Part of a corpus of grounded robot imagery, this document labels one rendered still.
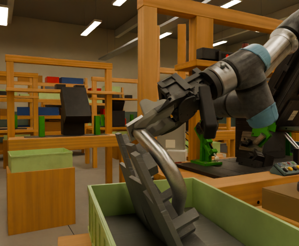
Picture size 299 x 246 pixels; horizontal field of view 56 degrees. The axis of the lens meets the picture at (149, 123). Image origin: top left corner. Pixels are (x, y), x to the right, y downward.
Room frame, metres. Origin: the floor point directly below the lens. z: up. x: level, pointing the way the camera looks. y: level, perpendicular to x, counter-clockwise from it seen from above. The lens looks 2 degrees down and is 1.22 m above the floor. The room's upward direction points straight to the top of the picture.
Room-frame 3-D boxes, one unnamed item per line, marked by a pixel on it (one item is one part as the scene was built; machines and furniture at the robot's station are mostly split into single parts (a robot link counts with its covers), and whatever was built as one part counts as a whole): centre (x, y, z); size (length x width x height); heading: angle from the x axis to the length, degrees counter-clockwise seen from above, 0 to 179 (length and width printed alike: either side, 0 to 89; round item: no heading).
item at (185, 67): (2.05, -0.63, 1.52); 0.90 x 0.25 x 0.04; 117
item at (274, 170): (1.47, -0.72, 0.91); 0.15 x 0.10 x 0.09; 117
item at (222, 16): (2.08, -0.61, 1.89); 1.50 x 0.09 x 0.09; 117
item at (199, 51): (1.88, -0.39, 1.59); 0.15 x 0.07 x 0.07; 117
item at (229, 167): (1.82, -0.75, 0.89); 1.10 x 0.42 x 0.02; 117
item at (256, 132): (1.73, -0.71, 1.17); 0.13 x 0.12 x 0.20; 117
